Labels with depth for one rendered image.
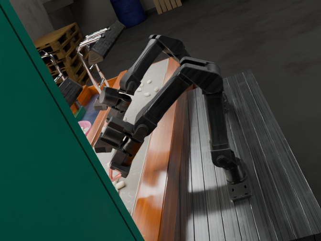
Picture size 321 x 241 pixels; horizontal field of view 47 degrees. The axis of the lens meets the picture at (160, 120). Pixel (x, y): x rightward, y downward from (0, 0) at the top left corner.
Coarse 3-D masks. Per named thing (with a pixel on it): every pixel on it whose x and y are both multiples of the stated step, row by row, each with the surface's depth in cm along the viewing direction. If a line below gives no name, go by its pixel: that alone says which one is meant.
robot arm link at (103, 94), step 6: (132, 84) 149; (102, 90) 150; (108, 90) 148; (114, 90) 149; (120, 90) 149; (132, 90) 149; (102, 96) 148; (108, 96) 147; (114, 96) 149; (102, 102) 148; (108, 102) 148; (114, 102) 149
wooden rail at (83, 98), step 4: (84, 88) 260; (84, 92) 258; (88, 92) 265; (80, 96) 251; (84, 96) 256; (88, 96) 263; (80, 100) 249; (84, 100) 254; (88, 100) 261; (80, 104) 247; (84, 104) 253; (72, 108) 235; (76, 108) 241
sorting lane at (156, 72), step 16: (160, 64) 246; (144, 80) 230; (160, 80) 218; (144, 96) 206; (128, 112) 194; (144, 144) 156; (144, 160) 144; (128, 176) 139; (128, 192) 130; (128, 208) 122
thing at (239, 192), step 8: (240, 160) 131; (240, 168) 119; (232, 176) 119; (240, 176) 120; (232, 184) 121; (240, 184) 120; (248, 184) 118; (232, 192) 118; (240, 192) 116; (248, 192) 115; (232, 200) 115
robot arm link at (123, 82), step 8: (152, 40) 154; (160, 40) 150; (168, 40) 152; (176, 40) 154; (152, 48) 152; (160, 48) 153; (168, 48) 153; (176, 48) 154; (144, 56) 151; (152, 56) 153; (136, 64) 152; (144, 64) 152; (128, 72) 153; (136, 72) 150; (144, 72) 153; (120, 80) 154; (128, 80) 149; (136, 80) 151; (136, 88) 151
